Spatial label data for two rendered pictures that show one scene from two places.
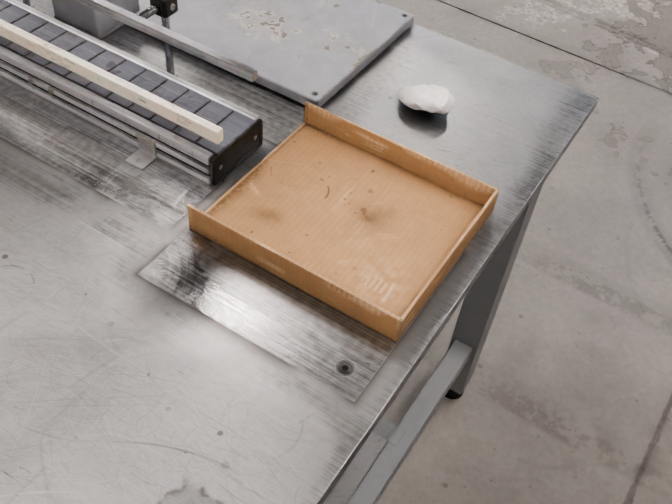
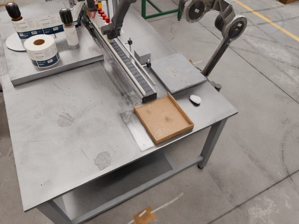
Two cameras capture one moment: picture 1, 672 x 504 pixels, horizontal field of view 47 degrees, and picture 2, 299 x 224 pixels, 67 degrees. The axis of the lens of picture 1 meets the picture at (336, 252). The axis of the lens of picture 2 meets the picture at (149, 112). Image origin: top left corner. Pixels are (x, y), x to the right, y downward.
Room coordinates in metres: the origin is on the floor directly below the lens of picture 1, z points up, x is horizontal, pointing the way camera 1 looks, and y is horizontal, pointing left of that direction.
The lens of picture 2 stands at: (-0.08, -0.41, 1.94)
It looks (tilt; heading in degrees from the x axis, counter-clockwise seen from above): 50 degrees down; 33
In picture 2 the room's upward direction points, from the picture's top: 2 degrees clockwise
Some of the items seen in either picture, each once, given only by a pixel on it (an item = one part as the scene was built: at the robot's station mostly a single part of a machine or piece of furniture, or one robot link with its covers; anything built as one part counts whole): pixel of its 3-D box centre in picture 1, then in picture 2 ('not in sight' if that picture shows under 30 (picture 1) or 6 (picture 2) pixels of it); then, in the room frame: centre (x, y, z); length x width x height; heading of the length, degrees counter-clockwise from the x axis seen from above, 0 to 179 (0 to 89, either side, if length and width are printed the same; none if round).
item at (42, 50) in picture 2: not in sight; (42, 50); (0.65, 0.99, 0.95); 0.20 x 0.20 x 0.14
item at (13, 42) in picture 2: not in sight; (26, 39); (0.72, 1.31, 0.89); 0.31 x 0.31 x 0.01
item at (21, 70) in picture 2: not in sight; (48, 41); (0.83, 1.19, 0.86); 0.80 x 0.67 x 0.05; 62
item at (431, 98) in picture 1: (426, 98); (195, 98); (0.96, -0.11, 0.85); 0.08 x 0.07 x 0.04; 43
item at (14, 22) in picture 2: not in sight; (18, 22); (0.72, 1.31, 1.04); 0.09 x 0.09 x 0.29
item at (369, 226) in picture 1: (346, 208); (162, 116); (0.70, -0.01, 0.85); 0.30 x 0.26 x 0.04; 62
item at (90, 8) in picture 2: not in sight; (90, 3); (1.14, 0.93, 1.13); 0.10 x 0.07 x 0.07; 62
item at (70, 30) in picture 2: not in sight; (69, 29); (0.89, 0.94, 1.03); 0.09 x 0.09 x 0.30
